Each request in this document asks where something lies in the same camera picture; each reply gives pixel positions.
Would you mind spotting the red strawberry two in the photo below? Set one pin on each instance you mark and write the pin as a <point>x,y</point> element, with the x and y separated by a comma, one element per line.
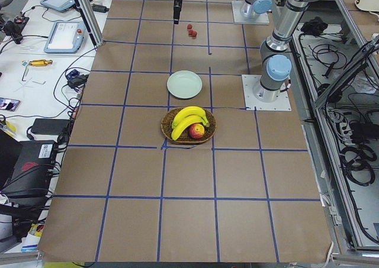
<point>194,34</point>

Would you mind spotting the pale green plate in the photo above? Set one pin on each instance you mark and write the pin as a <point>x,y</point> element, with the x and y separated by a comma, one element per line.
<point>184,84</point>

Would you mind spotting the yellow banana bunch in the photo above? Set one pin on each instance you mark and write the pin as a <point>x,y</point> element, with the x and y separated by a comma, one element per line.
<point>186,117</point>

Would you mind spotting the woven wicker basket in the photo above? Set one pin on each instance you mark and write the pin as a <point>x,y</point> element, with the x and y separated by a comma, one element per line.
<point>190,125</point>

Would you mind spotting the far blue teach pendant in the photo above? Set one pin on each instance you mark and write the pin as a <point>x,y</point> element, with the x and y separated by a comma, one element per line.
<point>58,5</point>

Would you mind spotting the blue teach pendant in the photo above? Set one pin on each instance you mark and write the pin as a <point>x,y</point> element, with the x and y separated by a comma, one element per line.
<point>66,37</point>
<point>58,5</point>

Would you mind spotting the near blue teach pendant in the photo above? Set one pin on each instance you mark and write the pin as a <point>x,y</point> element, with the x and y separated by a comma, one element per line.
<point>66,37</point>

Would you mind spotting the red yellow apple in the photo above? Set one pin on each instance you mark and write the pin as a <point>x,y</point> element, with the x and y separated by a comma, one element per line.
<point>196,131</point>

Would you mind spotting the black power adapter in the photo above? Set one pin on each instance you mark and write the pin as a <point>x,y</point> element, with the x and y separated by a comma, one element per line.
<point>46,126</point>

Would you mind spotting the smartphone on table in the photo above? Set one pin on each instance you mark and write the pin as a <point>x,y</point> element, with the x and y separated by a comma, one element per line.
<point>7,104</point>

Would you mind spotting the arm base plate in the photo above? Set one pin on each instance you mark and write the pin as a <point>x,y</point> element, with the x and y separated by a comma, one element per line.
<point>257,98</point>
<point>253,14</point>

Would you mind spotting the aluminium frame post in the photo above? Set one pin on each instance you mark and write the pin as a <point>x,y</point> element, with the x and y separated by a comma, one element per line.
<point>90,22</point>

